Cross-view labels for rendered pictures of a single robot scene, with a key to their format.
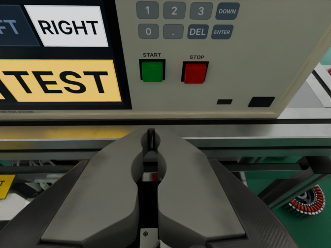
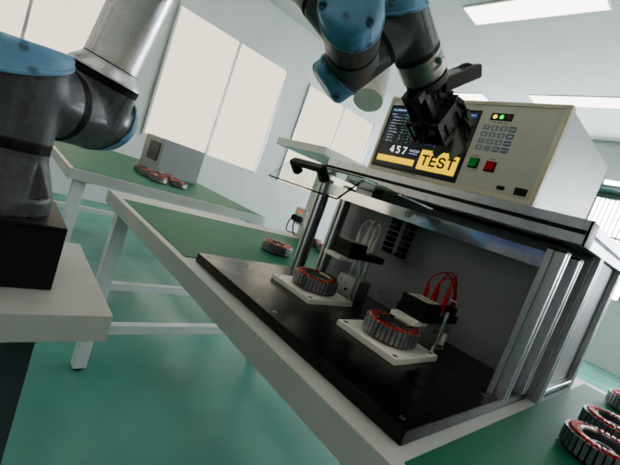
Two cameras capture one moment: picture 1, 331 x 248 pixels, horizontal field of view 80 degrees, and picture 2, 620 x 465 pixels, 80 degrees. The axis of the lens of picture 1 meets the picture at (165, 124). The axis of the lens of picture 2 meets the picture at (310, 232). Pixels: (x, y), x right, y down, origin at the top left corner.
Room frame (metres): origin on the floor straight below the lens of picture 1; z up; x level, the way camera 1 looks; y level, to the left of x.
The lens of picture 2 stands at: (-0.61, -0.45, 1.00)
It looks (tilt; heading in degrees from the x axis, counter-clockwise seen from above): 6 degrees down; 51
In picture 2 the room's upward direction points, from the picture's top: 20 degrees clockwise
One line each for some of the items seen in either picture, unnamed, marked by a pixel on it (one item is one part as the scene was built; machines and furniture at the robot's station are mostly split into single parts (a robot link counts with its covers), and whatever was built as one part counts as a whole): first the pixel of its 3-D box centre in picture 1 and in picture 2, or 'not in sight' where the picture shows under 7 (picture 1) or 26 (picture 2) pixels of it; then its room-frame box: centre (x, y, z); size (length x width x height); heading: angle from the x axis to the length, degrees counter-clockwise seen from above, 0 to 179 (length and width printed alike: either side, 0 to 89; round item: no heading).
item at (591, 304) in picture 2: not in sight; (576, 329); (0.43, -0.21, 0.91); 0.28 x 0.03 x 0.32; 3
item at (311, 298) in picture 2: not in sight; (312, 290); (0.01, 0.21, 0.78); 0.15 x 0.15 x 0.01; 3
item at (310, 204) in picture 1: (298, 193); (601, 450); (0.19, -0.36, 0.77); 0.11 x 0.11 x 0.04
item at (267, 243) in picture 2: not in sight; (277, 247); (0.18, 0.65, 0.77); 0.11 x 0.11 x 0.04
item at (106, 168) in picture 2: not in sight; (124, 216); (0.07, 2.47, 0.38); 1.85 x 1.10 x 0.75; 93
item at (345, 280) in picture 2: not in sight; (351, 286); (0.15, 0.22, 0.80); 0.08 x 0.05 x 0.06; 93
